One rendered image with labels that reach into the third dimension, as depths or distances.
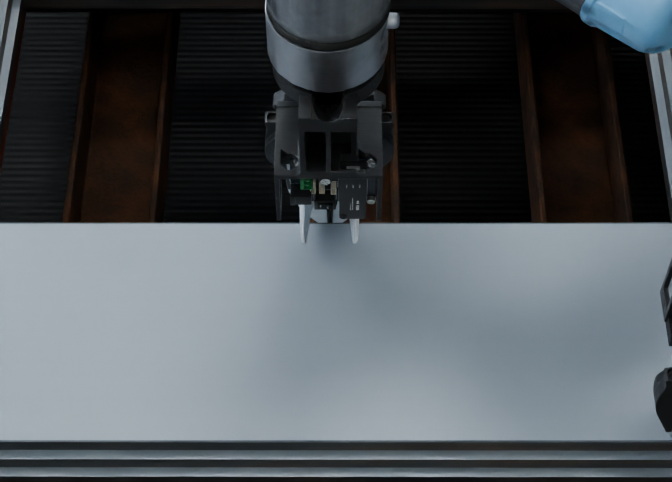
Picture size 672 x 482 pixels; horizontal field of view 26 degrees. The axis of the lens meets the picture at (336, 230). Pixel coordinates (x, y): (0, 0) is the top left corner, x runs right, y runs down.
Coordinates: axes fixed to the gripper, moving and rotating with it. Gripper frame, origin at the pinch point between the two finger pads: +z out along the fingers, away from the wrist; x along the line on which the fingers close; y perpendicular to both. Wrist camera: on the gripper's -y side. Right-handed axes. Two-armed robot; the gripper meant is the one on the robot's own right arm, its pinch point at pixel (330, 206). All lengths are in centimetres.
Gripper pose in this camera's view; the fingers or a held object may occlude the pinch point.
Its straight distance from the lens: 108.9
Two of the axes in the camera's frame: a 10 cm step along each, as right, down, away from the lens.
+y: 0.0, 8.3, -5.6
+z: 0.0, 5.6, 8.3
